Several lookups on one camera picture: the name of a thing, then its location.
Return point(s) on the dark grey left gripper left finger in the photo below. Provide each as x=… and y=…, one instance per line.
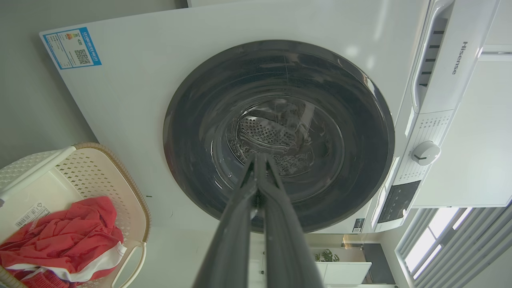
x=230, y=248

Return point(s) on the green potted plant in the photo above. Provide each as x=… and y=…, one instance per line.
x=327, y=256

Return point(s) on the white washer control knob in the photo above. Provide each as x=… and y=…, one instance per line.
x=426, y=152

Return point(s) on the black washer display panel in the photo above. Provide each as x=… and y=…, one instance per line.
x=398, y=202

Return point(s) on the cream perforated laundry basket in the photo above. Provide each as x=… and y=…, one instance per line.
x=96, y=172

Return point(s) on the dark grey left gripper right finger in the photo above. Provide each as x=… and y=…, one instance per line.
x=286, y=248

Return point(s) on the white detergent drawer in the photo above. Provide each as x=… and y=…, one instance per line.
x=434, y=56

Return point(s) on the white barcode sticker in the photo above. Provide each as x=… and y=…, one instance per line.
x=32, y=215

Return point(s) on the red and white garment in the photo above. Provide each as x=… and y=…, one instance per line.
x=68, y=236

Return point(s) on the white front-load washing machine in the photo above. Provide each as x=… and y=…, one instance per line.
x=136, y=112

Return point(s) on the white low cabinet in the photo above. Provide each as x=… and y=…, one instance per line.
x=346, y=272

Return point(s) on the small dark washer sticker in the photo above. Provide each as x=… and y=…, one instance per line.
x=358, y=225

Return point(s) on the blue energy label sticker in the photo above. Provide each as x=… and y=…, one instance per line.
x=72, y=48

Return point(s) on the dark round washing machine door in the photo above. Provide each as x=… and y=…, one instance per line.
x=192, y=160

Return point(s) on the window with grey blinds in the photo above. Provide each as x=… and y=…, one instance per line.
x=448, y=248

